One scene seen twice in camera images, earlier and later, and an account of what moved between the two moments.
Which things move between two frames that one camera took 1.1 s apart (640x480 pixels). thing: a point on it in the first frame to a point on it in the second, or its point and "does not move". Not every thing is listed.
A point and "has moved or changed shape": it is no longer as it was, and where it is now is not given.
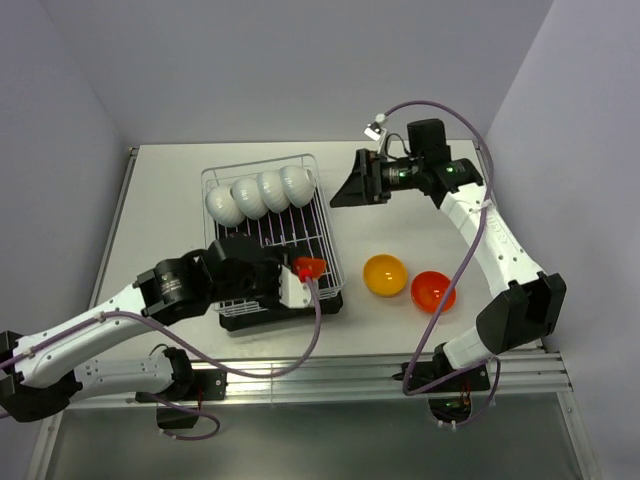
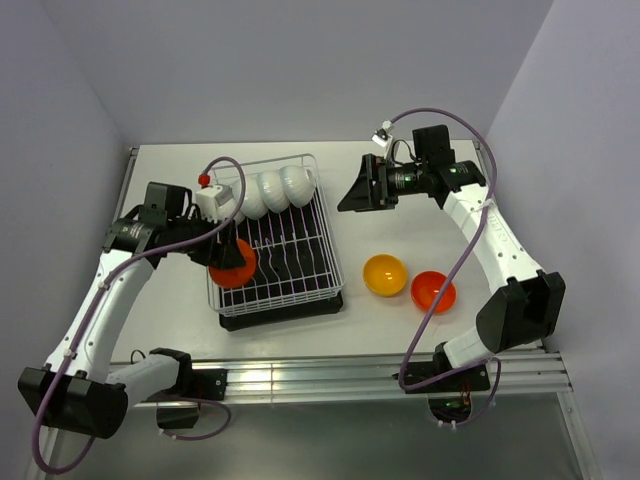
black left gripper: [271, 299] to [224, 254]
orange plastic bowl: [305, 267] has moved or changed shape
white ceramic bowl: [274, 192] does not move
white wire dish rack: [299, 232] does not move
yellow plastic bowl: [385, 275] does not move
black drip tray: [298, 233] does not move
